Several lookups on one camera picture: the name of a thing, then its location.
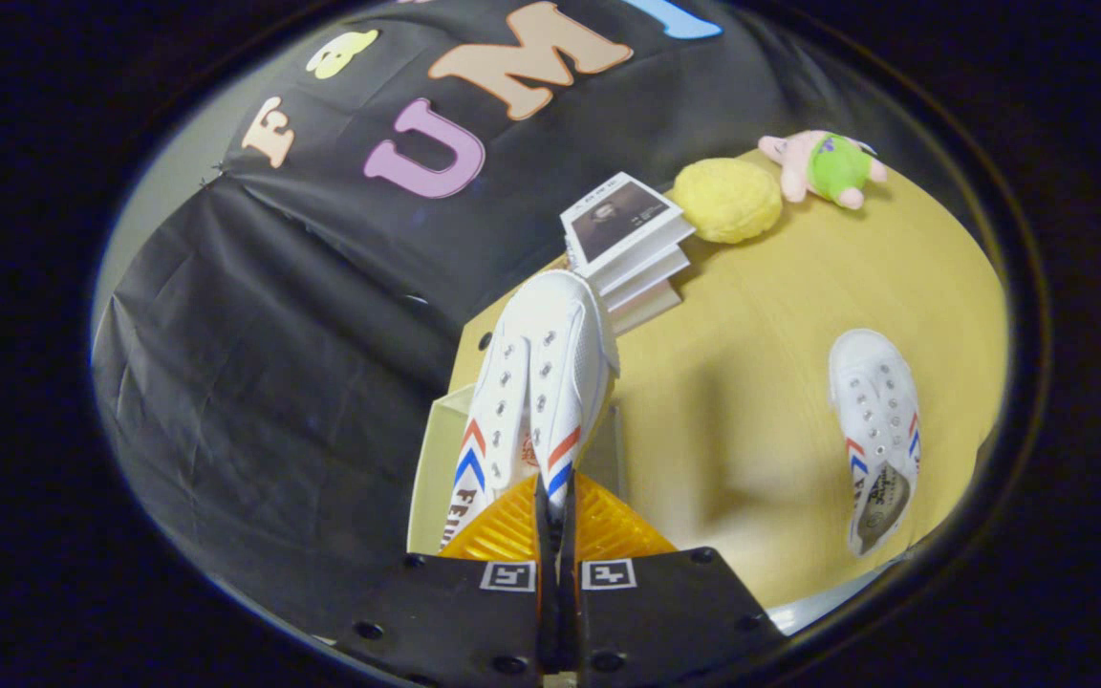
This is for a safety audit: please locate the white striped canvas shoe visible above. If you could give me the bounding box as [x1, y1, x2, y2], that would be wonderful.
[441, 269, 621, 551]
[828, 328, 923, 559]

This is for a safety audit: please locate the white patterned cover book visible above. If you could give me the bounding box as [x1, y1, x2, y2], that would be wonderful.
[568, 244, 691, 299]

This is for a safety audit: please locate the pink and green plush toy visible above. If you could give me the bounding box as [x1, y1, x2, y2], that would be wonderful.
[758, 129, 889, 211]

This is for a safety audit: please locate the black backdrop cloth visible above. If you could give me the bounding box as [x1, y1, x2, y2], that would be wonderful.
[92, 0, 896, 636]

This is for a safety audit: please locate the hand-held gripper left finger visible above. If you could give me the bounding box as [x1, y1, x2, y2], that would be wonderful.
[316, 473, 556, 688]

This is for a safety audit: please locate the white portrait cover book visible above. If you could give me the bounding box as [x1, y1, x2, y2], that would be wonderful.
[560, 172, 697, 280]

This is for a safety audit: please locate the thick brown cover book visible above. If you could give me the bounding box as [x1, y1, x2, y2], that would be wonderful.
[603, 275, 683, 335]

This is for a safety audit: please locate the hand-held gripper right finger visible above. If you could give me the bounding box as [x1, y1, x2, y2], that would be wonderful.
[560, 470, 786, 688]

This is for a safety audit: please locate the grey storage box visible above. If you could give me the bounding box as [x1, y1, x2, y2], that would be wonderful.
[407, 382, 630, 557]

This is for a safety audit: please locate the yellow round plush toy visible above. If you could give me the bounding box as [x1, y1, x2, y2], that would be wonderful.
[670, 158, 785, 245]

